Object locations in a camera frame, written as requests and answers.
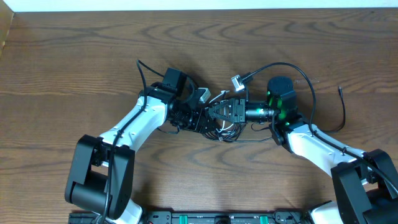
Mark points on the clear tape strip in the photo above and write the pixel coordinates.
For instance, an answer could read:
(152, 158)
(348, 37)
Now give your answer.
(303, 81)

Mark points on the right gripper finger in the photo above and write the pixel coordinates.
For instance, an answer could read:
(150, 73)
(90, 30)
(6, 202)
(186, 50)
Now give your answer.
(224, 102)
(221, 112)

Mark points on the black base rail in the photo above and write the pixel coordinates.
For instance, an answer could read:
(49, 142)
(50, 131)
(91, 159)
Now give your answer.
(279, 216)

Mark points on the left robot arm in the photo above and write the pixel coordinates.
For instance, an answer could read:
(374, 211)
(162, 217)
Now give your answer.
(101, 173)

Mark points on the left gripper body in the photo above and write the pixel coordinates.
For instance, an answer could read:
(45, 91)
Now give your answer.
(187, 116)

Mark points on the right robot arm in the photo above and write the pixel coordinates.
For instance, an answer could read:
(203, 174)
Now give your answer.
(365, 183)

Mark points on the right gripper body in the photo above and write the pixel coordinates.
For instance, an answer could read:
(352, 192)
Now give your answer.
(248, 112)

